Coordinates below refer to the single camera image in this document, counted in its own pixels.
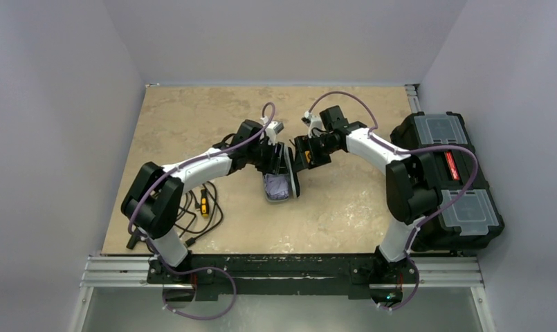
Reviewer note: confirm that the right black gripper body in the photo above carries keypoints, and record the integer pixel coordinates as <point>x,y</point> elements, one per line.
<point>312,149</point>

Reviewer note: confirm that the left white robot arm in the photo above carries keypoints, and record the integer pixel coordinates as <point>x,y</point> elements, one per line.
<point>152,202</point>

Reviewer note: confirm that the black T-handle tool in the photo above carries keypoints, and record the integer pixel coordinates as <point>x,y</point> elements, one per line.
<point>133,241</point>

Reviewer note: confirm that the black plastic toolbox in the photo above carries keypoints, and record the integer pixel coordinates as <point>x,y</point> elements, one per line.
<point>473,221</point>

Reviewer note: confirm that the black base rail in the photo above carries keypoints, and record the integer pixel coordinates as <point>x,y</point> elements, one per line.
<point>348,275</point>

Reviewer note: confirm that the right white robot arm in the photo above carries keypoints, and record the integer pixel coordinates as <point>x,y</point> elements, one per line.
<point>411,186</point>

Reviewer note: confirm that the yellow black screwdriver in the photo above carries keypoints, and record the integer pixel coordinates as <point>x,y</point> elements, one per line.
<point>204,203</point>

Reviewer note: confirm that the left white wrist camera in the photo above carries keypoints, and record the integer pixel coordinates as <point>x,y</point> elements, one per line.
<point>273,128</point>

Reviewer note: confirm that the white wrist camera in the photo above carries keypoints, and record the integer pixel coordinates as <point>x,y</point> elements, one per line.
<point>314,124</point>
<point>273,128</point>

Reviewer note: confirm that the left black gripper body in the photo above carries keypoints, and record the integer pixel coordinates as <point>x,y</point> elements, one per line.
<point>272,156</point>

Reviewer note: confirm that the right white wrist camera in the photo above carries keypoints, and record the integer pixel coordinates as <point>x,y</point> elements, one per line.
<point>314,124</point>

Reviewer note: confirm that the black grey umbrella case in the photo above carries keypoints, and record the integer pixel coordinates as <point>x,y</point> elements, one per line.
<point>287,169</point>

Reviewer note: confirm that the lilac black folding umbrella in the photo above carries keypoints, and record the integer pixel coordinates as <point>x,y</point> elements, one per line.
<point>276,187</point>

